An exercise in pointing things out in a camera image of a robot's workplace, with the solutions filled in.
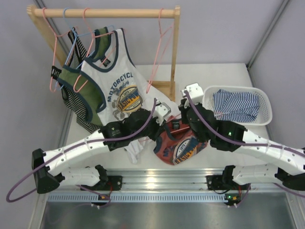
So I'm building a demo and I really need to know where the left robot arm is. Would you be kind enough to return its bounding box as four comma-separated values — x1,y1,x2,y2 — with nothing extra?
32,105,171,194

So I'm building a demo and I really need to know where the blue white striped garment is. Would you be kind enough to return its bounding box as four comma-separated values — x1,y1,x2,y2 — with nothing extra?
213,89,260,123

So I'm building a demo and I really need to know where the purple cable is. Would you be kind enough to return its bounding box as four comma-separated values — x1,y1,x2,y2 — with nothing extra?
6,97,158,208
183,90,305,208

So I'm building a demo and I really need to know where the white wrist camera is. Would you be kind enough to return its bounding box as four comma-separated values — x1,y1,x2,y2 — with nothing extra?
153,103,171,126
181,83,204,104

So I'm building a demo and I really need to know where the white plastic laundry basket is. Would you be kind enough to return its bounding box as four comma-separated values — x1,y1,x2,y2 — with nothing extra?
203,86,273,126

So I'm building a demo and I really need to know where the aluminium mounting rail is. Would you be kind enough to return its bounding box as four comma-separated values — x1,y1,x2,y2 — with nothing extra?
46,169,280,206

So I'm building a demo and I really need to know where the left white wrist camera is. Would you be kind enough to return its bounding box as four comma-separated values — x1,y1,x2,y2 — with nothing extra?
153,103,171,126

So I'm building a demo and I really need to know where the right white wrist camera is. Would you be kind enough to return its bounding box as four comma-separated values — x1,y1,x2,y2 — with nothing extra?
181,83,204,104

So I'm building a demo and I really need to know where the red tank top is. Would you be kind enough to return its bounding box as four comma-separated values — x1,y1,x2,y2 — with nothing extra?
153,130,208,166

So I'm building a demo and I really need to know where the black white striped tank top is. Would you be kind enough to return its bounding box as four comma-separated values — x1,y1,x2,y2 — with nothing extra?
51,32,102,133

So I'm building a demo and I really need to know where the green tank top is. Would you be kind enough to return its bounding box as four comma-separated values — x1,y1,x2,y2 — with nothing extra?
57,27,111,132

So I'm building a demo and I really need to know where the wooden clothes rack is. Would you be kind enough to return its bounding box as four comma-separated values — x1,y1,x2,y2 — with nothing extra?
27,5,180,102

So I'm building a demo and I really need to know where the white motorcycle print tank top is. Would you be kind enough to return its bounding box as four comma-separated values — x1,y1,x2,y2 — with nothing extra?
81,28,179,125

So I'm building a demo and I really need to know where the blue wire hanger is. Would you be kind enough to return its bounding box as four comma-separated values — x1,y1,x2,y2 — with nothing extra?
55,8,115,91

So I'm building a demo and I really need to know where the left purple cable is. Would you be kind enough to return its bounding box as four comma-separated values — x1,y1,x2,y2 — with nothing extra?
6,97,158,208

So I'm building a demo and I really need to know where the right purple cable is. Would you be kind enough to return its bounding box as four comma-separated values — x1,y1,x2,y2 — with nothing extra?
183,90,305,208

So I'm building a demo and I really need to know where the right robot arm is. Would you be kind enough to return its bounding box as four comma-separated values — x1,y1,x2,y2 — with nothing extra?
179,98,305,191

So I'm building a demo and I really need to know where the pink hanger with white top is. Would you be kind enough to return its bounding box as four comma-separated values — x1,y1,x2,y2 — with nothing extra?
73,7,114,93

